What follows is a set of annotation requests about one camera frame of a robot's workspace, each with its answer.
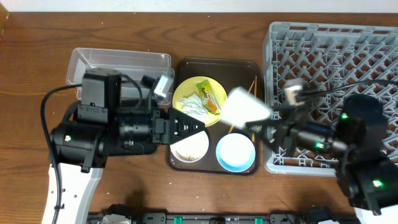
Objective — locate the left wooden chopstick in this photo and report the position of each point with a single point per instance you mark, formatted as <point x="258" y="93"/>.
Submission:
<point x="250" y="84"/>

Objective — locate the yellow plate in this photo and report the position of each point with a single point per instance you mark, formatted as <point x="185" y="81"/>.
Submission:
<point x="188" y="87"/>

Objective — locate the white bowl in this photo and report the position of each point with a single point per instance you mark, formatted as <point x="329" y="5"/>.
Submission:
<point x="192" y="148"/>

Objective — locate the clear plastic bin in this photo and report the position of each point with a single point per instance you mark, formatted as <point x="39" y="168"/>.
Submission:
<point x="132" y="63"/>

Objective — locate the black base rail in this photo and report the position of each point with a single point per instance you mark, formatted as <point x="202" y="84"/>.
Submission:
<point x="118" y="213"/>

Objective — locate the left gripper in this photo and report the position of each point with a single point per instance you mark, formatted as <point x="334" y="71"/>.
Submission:
<point x="159" y="126"/>

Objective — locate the green snack wrapper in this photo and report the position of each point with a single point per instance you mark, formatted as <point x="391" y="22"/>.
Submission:
<point x="207" y="97"/>

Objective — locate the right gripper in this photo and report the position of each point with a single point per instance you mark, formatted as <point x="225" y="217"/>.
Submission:
<point x="281" y="133"/>

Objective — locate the blue bowl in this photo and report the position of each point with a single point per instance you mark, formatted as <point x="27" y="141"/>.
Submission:
<point x="235" y="152"/>

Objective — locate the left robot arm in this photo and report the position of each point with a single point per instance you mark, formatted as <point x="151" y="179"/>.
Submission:
<point x="75" y="170"/>

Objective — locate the wooden chopstick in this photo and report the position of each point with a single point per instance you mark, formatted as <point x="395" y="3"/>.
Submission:
<point x="255" y="95"/>
<point x="250" y="84"/>

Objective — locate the black waste tray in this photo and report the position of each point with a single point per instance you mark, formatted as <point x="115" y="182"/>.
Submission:
<point x="126" y="130"/>

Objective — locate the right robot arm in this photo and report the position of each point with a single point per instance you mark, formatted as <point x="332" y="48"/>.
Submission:
<point x="364" y="173"/>

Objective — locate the grey dishwasher rack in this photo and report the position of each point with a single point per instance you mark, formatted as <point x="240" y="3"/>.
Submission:
<point x="340" y="59"/>

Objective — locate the white cup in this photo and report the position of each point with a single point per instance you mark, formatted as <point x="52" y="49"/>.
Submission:
<point x="258" y="111"/>

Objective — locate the white tissue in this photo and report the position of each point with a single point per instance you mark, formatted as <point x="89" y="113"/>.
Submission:
<point x="193" y="107"/>

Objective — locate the right wooden chopstick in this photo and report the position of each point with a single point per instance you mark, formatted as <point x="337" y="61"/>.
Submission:
<point x="255" y="95"/>

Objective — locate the brown serving tray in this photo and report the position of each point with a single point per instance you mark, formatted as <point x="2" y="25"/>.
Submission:
<point x="230" y="74"/>

